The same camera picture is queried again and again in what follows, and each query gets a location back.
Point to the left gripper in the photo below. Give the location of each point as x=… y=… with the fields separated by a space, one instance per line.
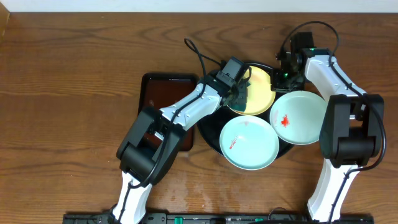
x=239 y=94

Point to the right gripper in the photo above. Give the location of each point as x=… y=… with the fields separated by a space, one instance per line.
x=277 y=83

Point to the yellow plate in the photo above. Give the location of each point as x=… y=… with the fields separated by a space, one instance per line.
x=260 y=95

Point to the green scouring sponge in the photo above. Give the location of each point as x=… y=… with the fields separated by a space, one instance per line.
x=239 y=108

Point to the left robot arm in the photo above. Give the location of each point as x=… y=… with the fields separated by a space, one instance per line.
x=150 y=147

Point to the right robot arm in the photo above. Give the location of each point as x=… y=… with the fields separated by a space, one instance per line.
x=352 y=136

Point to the rectangular black brown tray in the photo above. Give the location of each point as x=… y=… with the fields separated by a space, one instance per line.
x=160 y=89

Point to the light green plate right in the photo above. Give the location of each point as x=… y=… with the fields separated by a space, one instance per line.
x=297 y=117

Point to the light green plate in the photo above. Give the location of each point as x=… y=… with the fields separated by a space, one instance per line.
x=249 y=142
x=297 y=117

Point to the light green plate front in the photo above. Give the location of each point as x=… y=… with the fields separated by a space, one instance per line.
x=249 y=142

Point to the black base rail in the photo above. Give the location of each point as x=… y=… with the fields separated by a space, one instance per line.
x=163 y=218

